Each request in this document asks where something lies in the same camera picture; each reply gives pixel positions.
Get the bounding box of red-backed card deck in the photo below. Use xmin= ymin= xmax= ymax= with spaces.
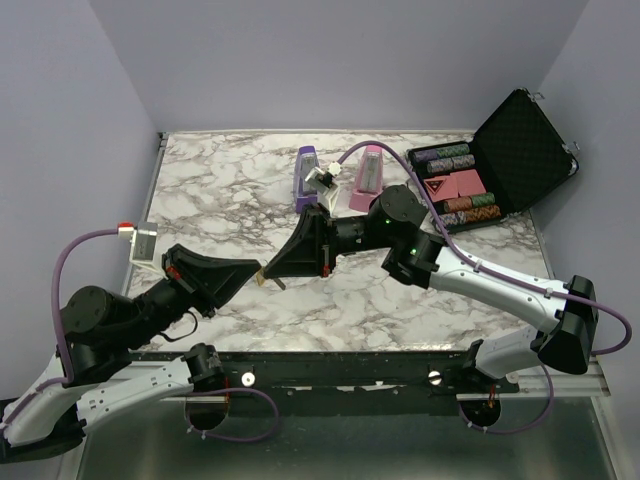
xmin=423 ymin=175 xmax=459 ymax=203

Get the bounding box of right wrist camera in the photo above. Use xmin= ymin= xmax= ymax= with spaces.
xmin=305 ymin=162 xmax=342 ymax=214

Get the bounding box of purple metronome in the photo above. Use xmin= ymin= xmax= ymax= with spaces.
xmin=292 ymin=145 xmax=319 ymax=214

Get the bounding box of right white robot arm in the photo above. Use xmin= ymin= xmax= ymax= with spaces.
xmin=262 ymin=185 xmax=597 ymax=392

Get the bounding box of pink metronome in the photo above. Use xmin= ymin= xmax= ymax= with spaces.
xmin=349 ymin=145 xmax=383 ymax=213

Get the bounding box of black poker chip case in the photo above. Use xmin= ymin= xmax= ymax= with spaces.
xmin=406 ymin=88 xmax=579 ymax=233

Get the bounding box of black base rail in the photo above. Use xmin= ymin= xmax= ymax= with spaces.
xmin=164 ymin=349 xmax=521 ymax=419

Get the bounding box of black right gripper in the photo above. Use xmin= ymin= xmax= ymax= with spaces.
xmin=263 ymin=203 xmax=396 ymax=279

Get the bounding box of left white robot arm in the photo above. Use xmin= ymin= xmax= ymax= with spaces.
xmin=1 ymin=244 xmax=261 ymax=463

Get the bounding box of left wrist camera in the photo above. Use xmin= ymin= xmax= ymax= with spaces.
xmin=129 ymin=222 xmax=159 ymax=272

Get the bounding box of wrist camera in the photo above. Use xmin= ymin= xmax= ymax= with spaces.
xmin=305 ymin=162 xmax=342 ymax=214
xmin=129 ymin=222 xmax=159 ymax=272

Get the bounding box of pink card deck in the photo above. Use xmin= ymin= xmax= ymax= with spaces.
xmin=450 ymin=169 xmax=486 ymax=197

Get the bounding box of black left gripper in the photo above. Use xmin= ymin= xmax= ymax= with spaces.
xmin=121 ymin=243 xmax=264 ymax=350

